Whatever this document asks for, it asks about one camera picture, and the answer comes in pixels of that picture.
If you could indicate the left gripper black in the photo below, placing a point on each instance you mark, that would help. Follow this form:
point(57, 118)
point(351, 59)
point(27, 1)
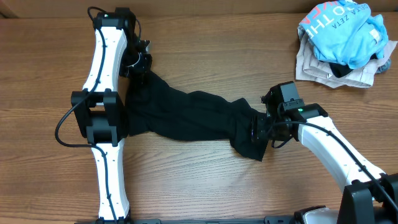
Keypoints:
point(137, 69)

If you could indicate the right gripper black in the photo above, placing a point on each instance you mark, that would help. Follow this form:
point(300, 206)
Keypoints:
point(260, 126)

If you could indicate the black t-shirt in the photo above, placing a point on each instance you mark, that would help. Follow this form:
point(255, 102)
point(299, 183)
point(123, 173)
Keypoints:
point(153, 106)

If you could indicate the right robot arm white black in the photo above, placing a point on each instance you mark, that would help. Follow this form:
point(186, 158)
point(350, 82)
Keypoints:
point(369, 195)

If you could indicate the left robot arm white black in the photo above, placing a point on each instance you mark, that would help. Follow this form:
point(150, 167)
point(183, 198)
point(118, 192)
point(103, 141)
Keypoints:
point(99, 110)

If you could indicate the beige shorts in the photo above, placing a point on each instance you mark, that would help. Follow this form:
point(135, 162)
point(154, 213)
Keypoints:
point(309, 68)

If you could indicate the black garment in pile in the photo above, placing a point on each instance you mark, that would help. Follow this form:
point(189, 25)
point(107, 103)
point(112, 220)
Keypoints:
point(340, 71)

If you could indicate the light blue printed t-shirt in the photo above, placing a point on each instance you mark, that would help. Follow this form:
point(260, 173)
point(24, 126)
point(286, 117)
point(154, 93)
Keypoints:
point(345, 32)

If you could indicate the grey garment in pile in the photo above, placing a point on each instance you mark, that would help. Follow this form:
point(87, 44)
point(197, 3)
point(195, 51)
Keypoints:
point(384, 67)

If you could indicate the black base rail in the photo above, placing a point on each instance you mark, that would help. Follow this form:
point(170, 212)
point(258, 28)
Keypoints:
point(211, 221)

